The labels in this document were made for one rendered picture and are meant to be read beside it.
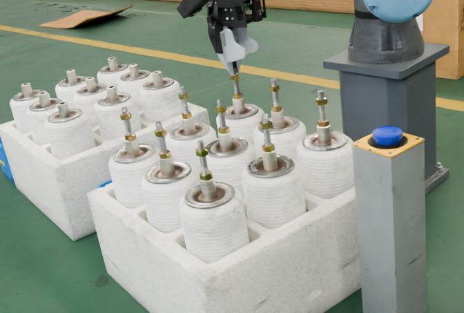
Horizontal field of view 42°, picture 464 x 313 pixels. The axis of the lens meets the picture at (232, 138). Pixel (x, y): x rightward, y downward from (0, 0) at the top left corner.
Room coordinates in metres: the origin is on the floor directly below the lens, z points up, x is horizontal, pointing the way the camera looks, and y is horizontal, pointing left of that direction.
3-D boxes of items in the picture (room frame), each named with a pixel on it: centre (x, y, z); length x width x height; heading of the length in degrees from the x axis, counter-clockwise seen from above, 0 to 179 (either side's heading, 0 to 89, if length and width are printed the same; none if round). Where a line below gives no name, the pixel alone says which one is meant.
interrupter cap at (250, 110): (1.12, -0.02, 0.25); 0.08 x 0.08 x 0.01
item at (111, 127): (1.32, 0.25, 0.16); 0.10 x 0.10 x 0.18
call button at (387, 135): (0.76, -0.21, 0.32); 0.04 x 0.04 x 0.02
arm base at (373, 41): (1.21, -0.34, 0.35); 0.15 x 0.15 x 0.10
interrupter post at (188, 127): (1.06, 0.08, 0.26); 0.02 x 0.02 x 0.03
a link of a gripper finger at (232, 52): (1.10, -0.03, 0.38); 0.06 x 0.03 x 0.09; 53
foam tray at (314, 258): (0.96, 0.01, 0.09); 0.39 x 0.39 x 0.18; 33
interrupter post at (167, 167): (0.90, 0.11, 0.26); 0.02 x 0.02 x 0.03
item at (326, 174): (0.93, -0.15, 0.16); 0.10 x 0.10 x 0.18
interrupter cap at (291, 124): (1.03, -0.09, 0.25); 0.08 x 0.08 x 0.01
